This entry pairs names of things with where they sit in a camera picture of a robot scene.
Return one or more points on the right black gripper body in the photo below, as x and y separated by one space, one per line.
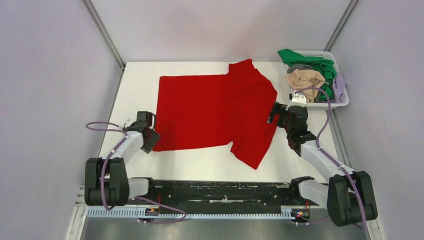
288 128

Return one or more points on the red t shirt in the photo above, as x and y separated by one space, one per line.
202 111

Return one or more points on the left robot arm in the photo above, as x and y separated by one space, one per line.
106 180

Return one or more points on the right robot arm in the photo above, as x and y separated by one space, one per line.
348 195

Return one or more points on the beige t shirt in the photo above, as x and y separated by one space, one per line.
305 78

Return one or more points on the grey t shirt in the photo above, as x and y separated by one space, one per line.
294 67

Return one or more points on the lilac t shirt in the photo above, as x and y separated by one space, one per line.
338 87

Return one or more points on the green t shirt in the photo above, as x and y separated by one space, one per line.
318 63

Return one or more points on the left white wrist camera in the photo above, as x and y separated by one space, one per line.
126 123

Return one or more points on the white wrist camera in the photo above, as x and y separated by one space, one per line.
126 123
297 99

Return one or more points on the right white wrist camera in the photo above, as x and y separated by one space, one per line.
297 99

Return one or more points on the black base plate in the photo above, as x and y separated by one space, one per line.
223 197

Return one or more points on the white slotted cable duct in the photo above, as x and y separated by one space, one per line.
151 213

